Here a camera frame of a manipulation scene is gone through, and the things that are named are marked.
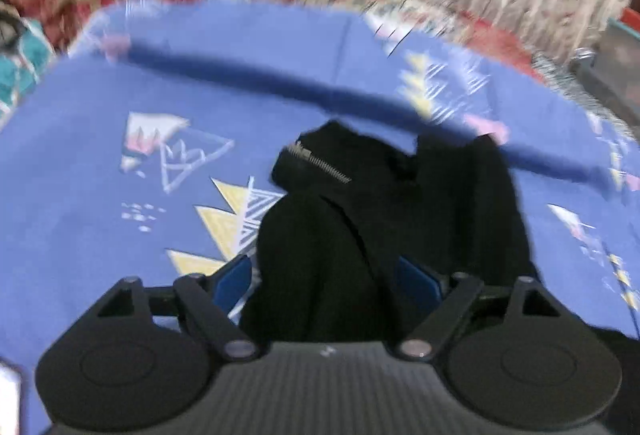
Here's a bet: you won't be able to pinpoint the teal patterned cloth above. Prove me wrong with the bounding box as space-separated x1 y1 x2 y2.
0 2 57 118

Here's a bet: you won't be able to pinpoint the black pants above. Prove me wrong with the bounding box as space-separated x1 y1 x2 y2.
239 120 542 344

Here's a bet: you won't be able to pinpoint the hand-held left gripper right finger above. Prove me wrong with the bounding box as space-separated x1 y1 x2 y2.
392 255 561 363

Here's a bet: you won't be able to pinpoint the blue printed bedsheet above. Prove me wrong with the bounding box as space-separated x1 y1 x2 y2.
0 0 640 435

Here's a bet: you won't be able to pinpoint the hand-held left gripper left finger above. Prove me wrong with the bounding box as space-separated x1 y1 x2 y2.
96 254 260 364

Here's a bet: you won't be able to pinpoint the clear storage box teal lid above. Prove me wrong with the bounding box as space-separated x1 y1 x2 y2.
574 12 640 138

